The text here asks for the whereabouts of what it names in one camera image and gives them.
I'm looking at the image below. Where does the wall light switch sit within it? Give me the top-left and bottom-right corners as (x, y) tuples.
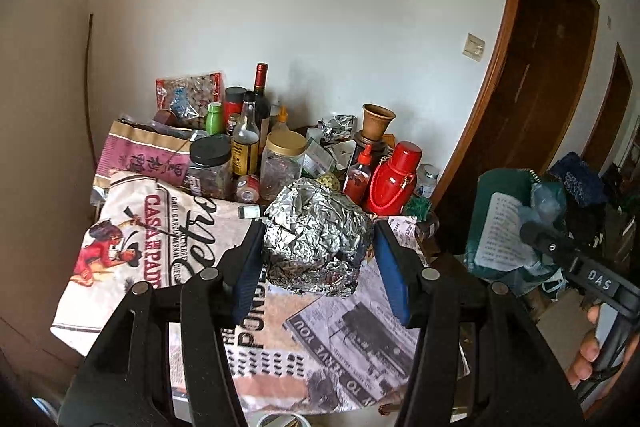
(462, 33), (486, 61)

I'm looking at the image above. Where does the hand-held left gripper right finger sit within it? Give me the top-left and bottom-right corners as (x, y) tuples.
(373, 220), (587, 427)

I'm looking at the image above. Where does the white bowl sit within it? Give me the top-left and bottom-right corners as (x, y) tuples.
(262, 412), (313, 427)

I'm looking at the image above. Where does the red bag of nuts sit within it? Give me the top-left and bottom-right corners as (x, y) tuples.
(155, 71), (224, 130)

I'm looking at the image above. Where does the black lid jar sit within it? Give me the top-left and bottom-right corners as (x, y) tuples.
(186, 134), (234, 202)

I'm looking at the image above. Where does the foil ball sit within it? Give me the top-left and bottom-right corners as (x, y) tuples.
(261, 179), (375, 298)

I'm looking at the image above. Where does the gold lid jar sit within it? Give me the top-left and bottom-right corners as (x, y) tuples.
(260, 130), (307, 202)

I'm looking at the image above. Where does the narrow brown wooden door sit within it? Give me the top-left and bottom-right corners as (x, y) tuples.
(582, 42), (635, 172)

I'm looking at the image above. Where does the brown clay vase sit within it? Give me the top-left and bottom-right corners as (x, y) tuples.
(354, 103), (397, 162)

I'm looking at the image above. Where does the red sauce bottle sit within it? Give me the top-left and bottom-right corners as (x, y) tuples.
(344, 143), (375, 208)

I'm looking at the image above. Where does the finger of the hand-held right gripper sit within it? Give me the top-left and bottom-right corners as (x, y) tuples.
(519, 219), (584, 271)

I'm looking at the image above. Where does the clear jar white lid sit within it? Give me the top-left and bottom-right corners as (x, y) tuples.
(415, 163), (441, 198)

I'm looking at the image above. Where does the dark green packet white label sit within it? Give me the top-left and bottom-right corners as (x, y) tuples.
(462, 168), (568, 295)

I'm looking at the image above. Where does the dark wine bottle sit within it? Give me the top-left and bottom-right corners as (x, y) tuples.
(251, 63), (272, 158)

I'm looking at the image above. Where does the green capped bottle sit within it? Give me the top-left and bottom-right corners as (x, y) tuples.
(205, 102), (224, 136)

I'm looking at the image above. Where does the pink printed sack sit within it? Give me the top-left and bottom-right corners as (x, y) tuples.
(92, 119), (201, 202)

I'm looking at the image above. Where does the person's right hand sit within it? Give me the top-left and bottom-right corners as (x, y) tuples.
(566, 304), (602, 387)

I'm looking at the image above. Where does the green net bag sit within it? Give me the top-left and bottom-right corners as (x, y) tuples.
(402, 197), (432, 220)

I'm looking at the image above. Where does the clear bottle black cap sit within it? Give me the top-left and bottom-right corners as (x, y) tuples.
(231, 91), (261, 180)

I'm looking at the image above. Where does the dark cloth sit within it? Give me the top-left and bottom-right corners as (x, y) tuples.
(562, 187), (623, 253)

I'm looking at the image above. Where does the blue patterned cloth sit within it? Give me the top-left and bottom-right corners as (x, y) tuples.
(547, 152), (608, 208)

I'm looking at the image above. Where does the white box green label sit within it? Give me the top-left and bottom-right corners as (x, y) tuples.
(301, 141), (336, 178)

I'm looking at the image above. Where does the small red can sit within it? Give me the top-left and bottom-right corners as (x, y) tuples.
(235, 175), (262, 204)

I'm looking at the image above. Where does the thin curved stick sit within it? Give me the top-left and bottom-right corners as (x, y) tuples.
(84, 13), (98, 168)

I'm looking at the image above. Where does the red thermos flask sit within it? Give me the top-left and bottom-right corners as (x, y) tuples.
(367, 141), (423, 215)

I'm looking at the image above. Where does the small crumpled foil piece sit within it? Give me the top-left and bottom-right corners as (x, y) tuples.
(317, 113), (358, 142)

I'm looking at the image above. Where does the printed tablecloth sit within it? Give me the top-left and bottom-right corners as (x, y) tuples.
(50, 169), (471, 413)

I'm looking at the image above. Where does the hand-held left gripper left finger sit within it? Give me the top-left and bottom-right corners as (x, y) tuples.
(57, 221), (267, 427)

